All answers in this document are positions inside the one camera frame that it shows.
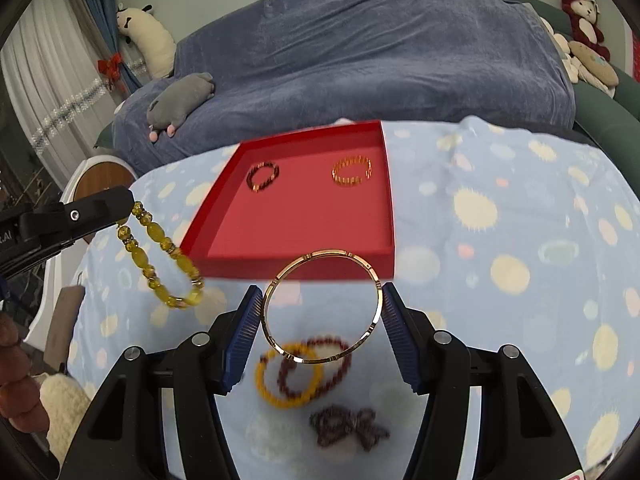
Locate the white sheer curtain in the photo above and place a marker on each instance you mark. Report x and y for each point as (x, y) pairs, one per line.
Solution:
(45, 85)

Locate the red shallow box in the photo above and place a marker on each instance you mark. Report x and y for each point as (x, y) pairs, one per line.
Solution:
(310, 220)

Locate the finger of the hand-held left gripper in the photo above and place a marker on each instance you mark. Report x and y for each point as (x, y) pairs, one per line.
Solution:
(75, 217)
(50, 255)

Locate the red monkey plush toy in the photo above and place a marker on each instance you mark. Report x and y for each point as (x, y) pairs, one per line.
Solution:
(580, 25)

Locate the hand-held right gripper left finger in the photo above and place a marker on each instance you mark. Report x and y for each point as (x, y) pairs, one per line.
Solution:
(245, 340)

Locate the thin gold bangle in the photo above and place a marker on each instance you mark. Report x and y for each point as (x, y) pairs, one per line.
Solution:
(325, 252)

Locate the white cow plush toy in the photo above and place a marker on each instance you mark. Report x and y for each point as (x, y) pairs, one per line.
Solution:
(150, 40)

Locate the pink striped cushion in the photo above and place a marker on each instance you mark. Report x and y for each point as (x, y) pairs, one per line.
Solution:
(632, 55)

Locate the person's left hand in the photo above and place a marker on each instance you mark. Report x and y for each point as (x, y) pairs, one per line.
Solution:
(17, 375)

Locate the cream fluffy cushion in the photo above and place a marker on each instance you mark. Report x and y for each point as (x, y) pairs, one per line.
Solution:
(62, 410)

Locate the red ribbon bow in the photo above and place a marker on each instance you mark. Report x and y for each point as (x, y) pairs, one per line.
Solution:
(110, 67)

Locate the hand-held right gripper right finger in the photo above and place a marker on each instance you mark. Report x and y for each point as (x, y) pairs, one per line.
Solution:
(400, 345)

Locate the blue blanket covered sofa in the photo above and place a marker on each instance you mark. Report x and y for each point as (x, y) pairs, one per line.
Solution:
(375, 60)

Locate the silver tinsel garland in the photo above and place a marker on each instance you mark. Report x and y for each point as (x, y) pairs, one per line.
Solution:
(65, 110)

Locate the grey plush toy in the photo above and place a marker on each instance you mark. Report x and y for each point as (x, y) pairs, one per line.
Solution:
(180, 97)

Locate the light blue dotted blanket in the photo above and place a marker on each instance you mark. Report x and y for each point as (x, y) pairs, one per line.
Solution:
(500, 260)

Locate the beige cookie plush toy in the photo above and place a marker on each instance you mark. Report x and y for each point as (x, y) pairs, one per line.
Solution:
(595, 62)

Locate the green sofa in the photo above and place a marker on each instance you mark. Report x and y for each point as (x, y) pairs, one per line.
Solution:
(600, 110)

